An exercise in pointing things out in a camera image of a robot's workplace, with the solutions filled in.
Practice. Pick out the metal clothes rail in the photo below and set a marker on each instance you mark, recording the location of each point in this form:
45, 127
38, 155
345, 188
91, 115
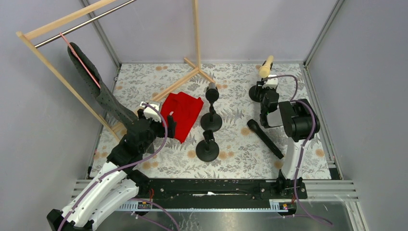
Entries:
81, 25

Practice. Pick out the red folded shirt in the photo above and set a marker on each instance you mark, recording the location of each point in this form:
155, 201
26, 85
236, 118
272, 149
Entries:
185, 110

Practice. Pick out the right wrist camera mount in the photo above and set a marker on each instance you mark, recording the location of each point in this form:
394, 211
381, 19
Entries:
270, 83

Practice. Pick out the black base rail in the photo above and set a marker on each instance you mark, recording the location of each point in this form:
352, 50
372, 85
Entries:
219, 194

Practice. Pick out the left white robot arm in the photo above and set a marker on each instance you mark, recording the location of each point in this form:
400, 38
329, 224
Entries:
117, 180

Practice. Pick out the dark grey hanging garment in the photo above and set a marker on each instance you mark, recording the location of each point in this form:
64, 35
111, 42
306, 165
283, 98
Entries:
102, 95

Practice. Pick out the black mic stand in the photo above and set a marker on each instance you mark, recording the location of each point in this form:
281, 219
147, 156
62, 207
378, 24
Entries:
211, 120
257, 92

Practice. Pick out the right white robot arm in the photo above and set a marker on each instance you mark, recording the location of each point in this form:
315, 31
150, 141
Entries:
300, 125

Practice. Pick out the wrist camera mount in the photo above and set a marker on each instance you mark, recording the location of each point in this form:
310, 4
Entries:
270, 83
151, 110

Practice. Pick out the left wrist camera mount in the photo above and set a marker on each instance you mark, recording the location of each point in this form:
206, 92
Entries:
151, 110

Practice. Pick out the pink clothes hanger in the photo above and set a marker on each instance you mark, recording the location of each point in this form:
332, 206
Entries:
79, 59

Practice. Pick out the black mic stand corner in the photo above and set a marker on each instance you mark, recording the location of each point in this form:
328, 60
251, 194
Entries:
207, 150

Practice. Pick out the beige microphone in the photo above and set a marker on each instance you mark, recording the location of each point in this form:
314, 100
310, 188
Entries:
265, 69

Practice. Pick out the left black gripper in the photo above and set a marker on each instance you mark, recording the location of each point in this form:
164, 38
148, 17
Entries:
162, 128

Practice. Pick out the floral patterned mat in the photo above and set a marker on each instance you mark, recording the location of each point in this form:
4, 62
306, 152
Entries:
242, 154

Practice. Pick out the black microphone orange tip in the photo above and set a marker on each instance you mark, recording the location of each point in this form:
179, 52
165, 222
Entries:
211, 93

